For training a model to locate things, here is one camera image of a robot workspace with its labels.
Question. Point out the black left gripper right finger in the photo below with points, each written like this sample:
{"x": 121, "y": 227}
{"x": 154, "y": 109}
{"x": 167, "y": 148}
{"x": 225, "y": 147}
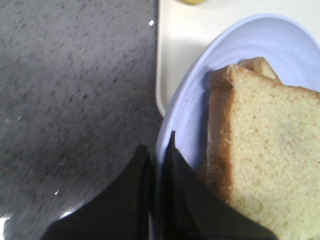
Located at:
{"x": 190, "y": 211}

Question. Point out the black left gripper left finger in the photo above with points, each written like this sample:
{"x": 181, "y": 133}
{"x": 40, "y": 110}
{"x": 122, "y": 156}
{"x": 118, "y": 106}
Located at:
{"x": 120, "y": 212}

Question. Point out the bread slice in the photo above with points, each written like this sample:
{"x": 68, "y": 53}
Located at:
{"x": 263, "y": 150}
{"x": 261, "y": 66}

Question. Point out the light blue round plate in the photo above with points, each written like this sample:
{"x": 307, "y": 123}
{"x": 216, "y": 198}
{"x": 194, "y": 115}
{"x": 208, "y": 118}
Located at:
{"x": 182, "y": 89}

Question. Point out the white rectangular tray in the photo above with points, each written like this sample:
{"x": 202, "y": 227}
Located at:
{"x": 185, "y": 30}

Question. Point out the front yellow lemon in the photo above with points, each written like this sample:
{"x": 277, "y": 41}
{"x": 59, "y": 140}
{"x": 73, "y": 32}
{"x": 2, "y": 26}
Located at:
{"x": 193, "y": 2}

